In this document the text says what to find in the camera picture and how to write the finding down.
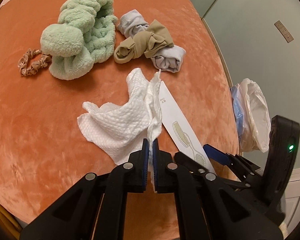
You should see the white paper towel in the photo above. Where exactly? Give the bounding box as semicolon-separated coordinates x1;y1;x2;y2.
77;67;164;193

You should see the white comb paper sleeve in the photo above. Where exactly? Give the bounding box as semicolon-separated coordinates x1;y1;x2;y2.
159;81;215;173

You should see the brown wall switch panel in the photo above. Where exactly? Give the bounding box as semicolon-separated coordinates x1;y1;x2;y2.
274;20;294;43

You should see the pink brown hair scrunchie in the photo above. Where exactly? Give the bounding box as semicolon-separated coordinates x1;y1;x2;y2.
17;48;52;76

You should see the trash bin with white liner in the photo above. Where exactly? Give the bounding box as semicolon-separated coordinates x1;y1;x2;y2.
230;78;271;153

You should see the grey white sock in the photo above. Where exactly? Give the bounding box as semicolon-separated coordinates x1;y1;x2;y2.
117;9;149;38

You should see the orange velvet bed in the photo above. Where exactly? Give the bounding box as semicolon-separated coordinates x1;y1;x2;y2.
0;0;241;240

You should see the mint green fluffy towel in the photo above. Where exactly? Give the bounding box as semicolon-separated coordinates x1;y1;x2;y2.
40;0;117;80

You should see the tan sock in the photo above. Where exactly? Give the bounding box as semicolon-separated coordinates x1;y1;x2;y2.
114;20;174;64

